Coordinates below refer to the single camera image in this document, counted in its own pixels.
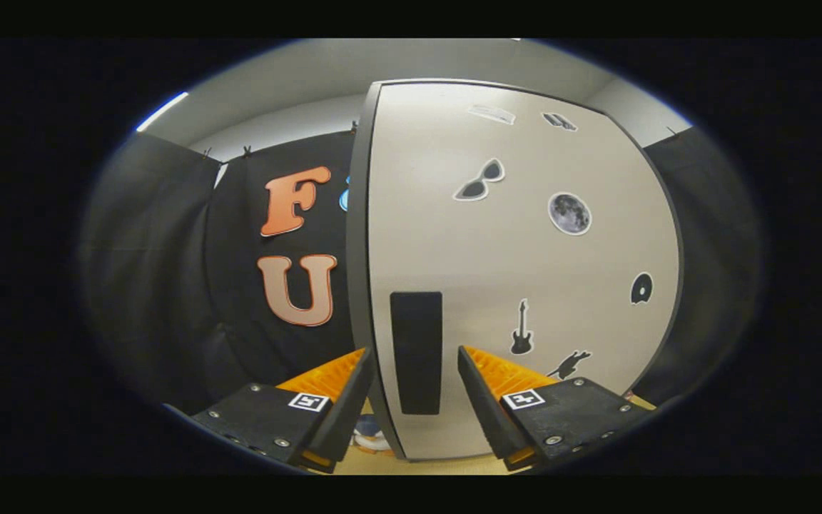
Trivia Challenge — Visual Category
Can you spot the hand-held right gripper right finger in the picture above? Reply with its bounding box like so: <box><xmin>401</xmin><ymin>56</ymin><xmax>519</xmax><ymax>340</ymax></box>
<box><xmin>457</xmin><ymin>346</ymin><xmax>658</xmax><ymax>472</ymax></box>

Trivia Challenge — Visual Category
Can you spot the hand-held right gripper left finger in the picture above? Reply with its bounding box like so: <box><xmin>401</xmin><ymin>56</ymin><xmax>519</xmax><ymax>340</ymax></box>
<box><xmin>190</xmin><ymin>348</ymin><xmax>375</xmax><ymax>473</ymax></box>

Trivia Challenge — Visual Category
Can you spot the white cabinet door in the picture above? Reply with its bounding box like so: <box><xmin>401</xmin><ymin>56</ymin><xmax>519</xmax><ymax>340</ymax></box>
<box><xmin>368</xmin><ymin>81</ymin><xmax>683</xmax><ymax>461</ymax></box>

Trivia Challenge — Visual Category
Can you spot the penguin plush toy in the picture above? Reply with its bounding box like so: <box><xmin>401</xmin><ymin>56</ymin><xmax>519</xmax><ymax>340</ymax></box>
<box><xmin>352</xmin><ymin>414</ymin><xmax>392</xmax><ymax>455</ymax></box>

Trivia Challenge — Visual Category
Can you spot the black backdrop cloth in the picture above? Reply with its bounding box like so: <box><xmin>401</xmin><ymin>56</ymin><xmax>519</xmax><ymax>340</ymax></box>
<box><xmin>76</xmin><ymin>121</ymin><xmax>761</xmax><ymax>422</ymax></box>

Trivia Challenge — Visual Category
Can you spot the long ceiling light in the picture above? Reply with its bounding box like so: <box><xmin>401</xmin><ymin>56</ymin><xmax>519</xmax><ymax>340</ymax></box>
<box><xmin>136</xmin><ymin>91</ymin><xmax>189</xmax><ymax>133</ymax></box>

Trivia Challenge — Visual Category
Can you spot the black door handle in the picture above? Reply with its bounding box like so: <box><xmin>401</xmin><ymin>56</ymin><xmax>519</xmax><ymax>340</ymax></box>
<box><xmin>390</xmin><ymin>291</ymin><xmax>444</xmax><ymax>415</ymax></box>

